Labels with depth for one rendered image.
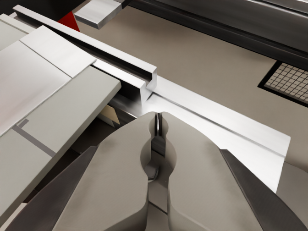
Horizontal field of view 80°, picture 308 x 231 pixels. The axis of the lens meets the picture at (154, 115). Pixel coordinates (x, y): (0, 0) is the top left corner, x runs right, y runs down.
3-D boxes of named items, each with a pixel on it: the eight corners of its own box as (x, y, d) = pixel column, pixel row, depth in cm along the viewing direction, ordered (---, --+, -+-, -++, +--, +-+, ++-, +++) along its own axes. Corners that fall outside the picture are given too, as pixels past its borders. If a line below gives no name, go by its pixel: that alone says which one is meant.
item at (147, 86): (14, 38, 24) (-3, 17, 22) (32, 26, 26) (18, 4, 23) (141, 106, 19) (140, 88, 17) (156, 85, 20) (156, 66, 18)
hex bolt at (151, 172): (130, 174, 22) (129, 171, 21) (143, 155, 23) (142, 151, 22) (150, 187, 21) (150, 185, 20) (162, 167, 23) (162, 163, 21)
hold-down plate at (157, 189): (9, 108, 30) (-5, 98, 28) (35, 85, 32) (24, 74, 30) (170, 217, 23) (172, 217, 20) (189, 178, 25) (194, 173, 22)
